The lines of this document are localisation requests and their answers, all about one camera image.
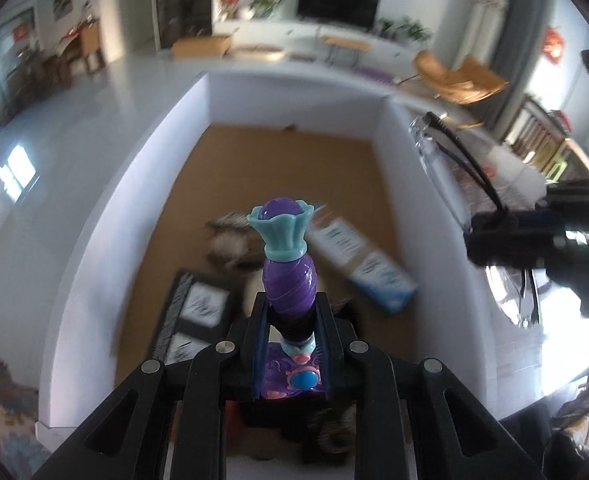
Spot dark wooden armchair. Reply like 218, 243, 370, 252
507, 95, 589, 177

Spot round beige mat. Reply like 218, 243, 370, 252
229, 46, 288, 61

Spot clear black-armed glasses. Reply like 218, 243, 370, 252
409, 111, 543, 330

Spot orange rocking chair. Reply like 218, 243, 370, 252
412, 50, 508, 107

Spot purple floor mat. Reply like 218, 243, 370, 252
357, 67, 395, 86

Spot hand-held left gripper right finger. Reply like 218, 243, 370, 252
315, 292, 543, 480

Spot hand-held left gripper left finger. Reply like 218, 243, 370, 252
32, 291, 271, 480

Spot red flower plant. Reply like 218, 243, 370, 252
217, 0, 248, 21

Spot black television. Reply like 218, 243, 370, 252
297, 0, 380, 28

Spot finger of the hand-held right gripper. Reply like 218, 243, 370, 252
465, 209, 565, 270

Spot white standing air conditioner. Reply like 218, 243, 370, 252
457, 0, 508, 69

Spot large leafy potted plant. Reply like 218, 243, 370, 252
397, 17, 433, 44

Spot purple toy wand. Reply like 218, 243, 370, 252
248, 198, 333, 401

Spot blue and white carton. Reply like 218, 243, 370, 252
307, 217, 419, 315

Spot white plush duck toy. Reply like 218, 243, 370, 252
205, 210, 270, 321

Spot white tv cabinet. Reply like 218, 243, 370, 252
214, 17, 425, 69

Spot brown cardboard box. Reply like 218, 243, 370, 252
171, 32, 235, 60

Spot red wall decoration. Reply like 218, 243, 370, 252
542, 27, 565, 64

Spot wooden stool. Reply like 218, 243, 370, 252
321, 35, 372, 68

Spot large white cardboard box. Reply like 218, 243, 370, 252
37, 71, 505, 441

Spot grey curtain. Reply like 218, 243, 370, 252
485, 0, 550, 126

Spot dark tall cabinet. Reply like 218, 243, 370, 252
154, 0, 215, 49

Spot green potted plant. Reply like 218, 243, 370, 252
249, 0, 285, 19

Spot dark glass desktop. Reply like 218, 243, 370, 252
392, 102, 589, 416

